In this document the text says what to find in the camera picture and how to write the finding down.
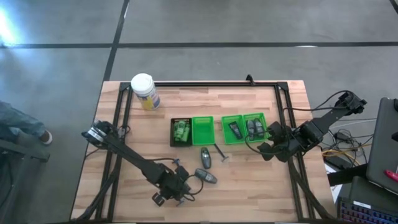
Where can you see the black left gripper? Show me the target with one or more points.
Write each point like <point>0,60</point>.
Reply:
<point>175,183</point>

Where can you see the black plastic basket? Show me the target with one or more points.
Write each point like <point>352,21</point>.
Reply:
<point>172,133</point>

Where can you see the green plastic basket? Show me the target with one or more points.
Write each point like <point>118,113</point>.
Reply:
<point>203,132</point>
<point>226,137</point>
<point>248,116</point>

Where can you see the black clamp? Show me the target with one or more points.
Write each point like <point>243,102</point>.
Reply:
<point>250,79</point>

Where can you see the black keyboard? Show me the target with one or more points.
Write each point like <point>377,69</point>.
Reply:
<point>367,213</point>

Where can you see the grey laptop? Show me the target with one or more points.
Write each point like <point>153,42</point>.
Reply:
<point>382,140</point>

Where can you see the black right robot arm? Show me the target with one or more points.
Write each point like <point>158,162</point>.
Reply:
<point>329,116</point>

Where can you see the grey travel bottle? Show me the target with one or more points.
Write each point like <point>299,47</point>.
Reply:
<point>205,157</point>
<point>250,128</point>
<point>258,127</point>
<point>205,176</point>

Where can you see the black toiletry tube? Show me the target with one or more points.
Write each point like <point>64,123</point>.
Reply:
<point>235,130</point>

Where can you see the black table frame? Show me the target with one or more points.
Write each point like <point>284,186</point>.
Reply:
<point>202,84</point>

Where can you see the white yellow wipes canister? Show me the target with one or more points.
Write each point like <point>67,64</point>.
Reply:
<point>144,90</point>

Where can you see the person's shoe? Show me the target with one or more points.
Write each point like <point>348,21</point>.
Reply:
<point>46,137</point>

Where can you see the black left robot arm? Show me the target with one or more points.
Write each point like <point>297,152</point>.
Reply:
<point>130,152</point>

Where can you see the black power brick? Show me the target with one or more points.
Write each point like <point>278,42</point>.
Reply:
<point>337,161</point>

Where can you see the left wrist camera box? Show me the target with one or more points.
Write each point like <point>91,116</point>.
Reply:
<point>158,199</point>

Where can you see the person's leg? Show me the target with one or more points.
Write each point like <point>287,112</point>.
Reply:
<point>18,119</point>

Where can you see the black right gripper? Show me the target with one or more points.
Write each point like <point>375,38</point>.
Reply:
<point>287,144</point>

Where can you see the dark grey razor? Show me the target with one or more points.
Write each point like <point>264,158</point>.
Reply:
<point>220,152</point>

